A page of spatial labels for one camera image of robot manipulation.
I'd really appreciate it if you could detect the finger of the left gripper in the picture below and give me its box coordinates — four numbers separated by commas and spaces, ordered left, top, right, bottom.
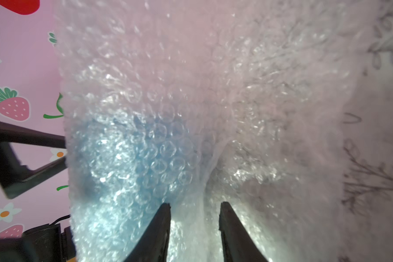
0, 122, 67, 199

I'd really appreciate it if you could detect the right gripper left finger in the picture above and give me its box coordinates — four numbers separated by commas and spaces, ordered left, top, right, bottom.
124, 203, 171, 262

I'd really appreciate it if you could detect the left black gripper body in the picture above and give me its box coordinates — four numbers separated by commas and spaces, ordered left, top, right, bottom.
0, 223, 76, 262

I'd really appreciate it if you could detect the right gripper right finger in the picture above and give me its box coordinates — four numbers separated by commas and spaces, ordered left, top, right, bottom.
219, 202, 268, 262

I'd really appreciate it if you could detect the clear bubble wrap sheet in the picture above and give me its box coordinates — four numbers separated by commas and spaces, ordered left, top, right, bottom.
55, 1, 378, 262

